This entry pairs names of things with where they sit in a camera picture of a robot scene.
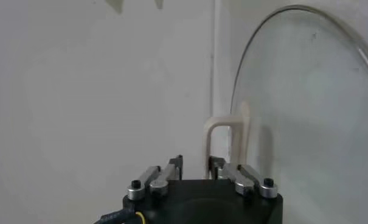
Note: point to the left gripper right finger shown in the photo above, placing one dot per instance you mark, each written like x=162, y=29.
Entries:
x=244, y=179

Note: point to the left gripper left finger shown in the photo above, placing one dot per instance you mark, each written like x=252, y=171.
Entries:
x=159, y=179

